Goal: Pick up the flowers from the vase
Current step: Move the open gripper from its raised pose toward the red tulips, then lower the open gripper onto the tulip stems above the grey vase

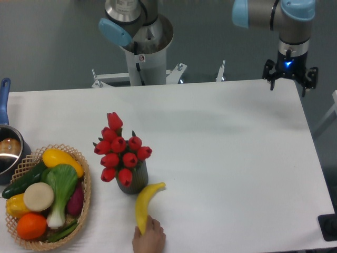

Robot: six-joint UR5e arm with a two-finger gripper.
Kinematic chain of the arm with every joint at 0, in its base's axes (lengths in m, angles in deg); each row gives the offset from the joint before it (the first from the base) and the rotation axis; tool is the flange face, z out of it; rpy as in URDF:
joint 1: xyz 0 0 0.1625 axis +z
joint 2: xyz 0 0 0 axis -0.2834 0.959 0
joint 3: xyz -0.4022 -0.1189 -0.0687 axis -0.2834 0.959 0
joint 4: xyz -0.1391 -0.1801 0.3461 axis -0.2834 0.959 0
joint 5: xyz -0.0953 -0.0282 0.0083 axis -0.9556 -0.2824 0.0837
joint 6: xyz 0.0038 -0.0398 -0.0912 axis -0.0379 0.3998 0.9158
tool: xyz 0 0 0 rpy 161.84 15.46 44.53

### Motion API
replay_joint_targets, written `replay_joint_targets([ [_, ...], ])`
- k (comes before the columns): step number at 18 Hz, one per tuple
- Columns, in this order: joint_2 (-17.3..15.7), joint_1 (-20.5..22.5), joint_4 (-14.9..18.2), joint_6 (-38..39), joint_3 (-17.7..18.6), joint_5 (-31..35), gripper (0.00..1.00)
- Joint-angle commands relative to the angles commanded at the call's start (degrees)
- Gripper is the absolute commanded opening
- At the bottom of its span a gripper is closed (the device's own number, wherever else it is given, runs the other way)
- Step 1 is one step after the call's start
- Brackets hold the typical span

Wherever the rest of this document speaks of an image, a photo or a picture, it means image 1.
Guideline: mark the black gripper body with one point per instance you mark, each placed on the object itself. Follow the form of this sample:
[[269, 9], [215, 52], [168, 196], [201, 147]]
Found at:
[[290, 67]]

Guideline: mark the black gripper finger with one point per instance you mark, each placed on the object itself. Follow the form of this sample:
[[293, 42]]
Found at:
[[308, 80], [270, 73]]

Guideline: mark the yellow banana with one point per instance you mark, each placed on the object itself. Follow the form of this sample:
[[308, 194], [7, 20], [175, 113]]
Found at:
[[142, 203]]

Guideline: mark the grey robot base column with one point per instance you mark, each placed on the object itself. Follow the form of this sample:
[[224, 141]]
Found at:
[[143, 34]]

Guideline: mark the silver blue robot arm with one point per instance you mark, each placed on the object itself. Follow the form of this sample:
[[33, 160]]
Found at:
[[293, 21]]

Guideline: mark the dark grey ribbed vase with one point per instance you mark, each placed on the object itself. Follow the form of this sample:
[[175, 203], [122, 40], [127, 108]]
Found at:
[[138, 182]]

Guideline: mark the person's hand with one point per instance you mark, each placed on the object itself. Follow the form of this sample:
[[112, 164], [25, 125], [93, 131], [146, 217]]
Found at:
[[152, 240]]

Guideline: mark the black device at edge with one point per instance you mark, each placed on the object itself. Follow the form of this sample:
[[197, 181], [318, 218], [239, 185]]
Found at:
[[328, 226]]

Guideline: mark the red tulip bouquet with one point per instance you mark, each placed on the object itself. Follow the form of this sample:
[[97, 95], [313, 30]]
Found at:
[[119, 154]]

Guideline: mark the green bok choy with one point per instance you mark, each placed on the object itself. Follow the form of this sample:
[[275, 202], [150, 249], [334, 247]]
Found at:
[[63, 180]]

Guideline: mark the yellow squash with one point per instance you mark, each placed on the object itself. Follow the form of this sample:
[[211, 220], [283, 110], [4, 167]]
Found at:
[[53, 157]]

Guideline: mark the purple sweet potato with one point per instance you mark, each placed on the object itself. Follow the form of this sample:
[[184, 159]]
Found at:
[[75, 203]]

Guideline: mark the dark green cucumber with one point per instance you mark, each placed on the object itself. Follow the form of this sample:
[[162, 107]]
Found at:
[[21, 184]]

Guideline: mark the woven wicker basket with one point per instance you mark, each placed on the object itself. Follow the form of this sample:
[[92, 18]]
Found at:
[[28, 163]]

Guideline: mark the beige round bun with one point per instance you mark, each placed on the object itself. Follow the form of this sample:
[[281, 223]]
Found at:
[[38, 197]]

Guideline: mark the green leafy stalk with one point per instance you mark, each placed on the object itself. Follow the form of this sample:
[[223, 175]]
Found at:
[[64, 232]]

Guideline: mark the orange fruit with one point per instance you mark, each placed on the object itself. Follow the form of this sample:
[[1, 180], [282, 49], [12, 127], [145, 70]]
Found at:
[[31, 226]]

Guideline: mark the yellow bell pepper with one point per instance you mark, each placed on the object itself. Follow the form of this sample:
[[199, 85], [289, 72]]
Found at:
[[16, 207]]

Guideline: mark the white frame at right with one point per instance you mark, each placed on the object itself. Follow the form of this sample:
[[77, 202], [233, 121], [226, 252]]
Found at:
[[326, 120]]

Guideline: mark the white metal frame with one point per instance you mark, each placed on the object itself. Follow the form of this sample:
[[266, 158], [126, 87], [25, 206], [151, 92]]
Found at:
[[177, 75]]

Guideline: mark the blue handled saucepan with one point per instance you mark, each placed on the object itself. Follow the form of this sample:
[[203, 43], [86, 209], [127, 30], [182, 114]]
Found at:
[[13, 146]]

